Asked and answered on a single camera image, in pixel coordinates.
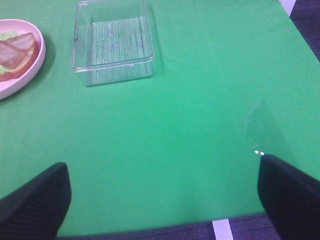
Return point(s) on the tray bacon strip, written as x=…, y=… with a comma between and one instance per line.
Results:
x=22, y=42
x=12, y=57

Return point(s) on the pink round plate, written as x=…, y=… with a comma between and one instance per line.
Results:
x=11, y=86

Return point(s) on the clear plastic film sheet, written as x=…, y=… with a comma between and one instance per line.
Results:
x=264, y=133

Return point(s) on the green lettuce leaf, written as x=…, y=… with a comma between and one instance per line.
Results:
x=4, y=36

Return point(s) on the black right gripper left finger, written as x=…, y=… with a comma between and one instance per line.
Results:
x=37, y=209

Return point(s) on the clear right plastic tray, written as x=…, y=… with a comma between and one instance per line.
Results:
x=112, y=42

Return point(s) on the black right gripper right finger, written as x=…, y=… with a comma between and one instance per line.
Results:
x=290, y=198

